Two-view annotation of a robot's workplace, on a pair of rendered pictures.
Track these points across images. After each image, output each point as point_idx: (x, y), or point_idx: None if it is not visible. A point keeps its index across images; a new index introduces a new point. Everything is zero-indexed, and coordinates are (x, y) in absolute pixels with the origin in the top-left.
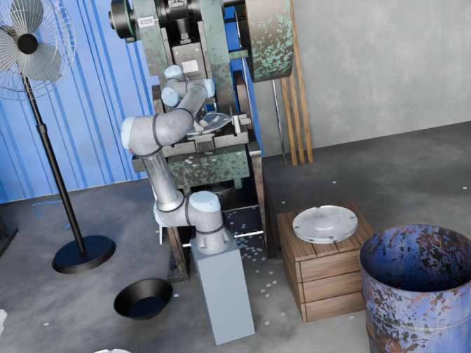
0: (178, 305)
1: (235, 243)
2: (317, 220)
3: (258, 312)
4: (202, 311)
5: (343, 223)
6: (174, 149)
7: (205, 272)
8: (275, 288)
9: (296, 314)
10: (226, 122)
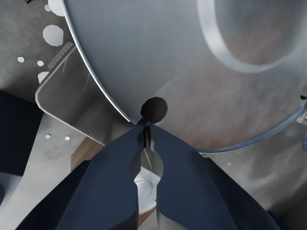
0: None
1: (0, 211)
2: (137, 187)
3: (53, 120)
4: (3, 72)
5: (145, 201)
6: None
7: None
8: None
9: (75, 144)
10: (277, 119)
